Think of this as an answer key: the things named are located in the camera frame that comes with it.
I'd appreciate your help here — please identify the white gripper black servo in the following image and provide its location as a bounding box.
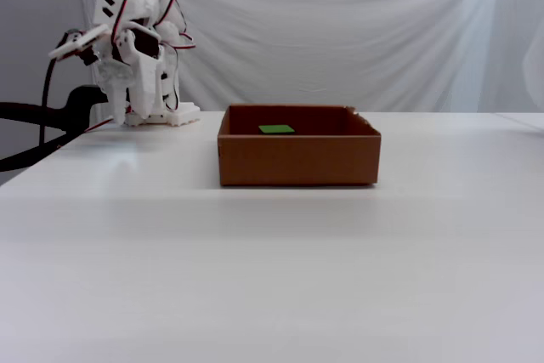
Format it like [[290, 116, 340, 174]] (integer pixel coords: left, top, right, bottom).
[[94, 24, 165, 127]]

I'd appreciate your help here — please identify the green cube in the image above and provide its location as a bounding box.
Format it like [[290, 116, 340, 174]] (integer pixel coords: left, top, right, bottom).
[[258, 124, 296, 135]]

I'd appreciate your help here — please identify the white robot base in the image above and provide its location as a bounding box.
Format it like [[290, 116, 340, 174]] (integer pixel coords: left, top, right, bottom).
[[122, 101, 201, 128]]

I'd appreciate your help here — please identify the brown cardboard box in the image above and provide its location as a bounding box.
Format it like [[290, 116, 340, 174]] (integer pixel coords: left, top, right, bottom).
[[217, 104, 383, 188]]

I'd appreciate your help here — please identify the black chair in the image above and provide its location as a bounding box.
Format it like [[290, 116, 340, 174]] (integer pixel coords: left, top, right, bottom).
[[0, 84, 108, 173]]

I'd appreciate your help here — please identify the white cloth backdrop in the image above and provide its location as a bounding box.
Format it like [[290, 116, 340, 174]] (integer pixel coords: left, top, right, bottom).
[[95, 0, 544, 114]]

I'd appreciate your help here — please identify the red white cable on table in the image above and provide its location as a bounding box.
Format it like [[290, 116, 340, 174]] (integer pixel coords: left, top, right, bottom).
[[82, 118, 116, 135]]

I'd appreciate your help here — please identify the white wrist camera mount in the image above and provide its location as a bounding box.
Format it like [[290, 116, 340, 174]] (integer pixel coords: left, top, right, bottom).
[[48, 25, 110, 67]]

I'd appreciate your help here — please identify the red gripper servo cable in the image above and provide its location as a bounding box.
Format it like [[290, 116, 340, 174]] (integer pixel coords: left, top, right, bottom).
[[110, 0, 135, 48]]

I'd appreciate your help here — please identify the black camera cable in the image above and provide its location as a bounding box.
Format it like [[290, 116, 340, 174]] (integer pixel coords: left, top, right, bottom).
[[38, 58, 60, 148]]

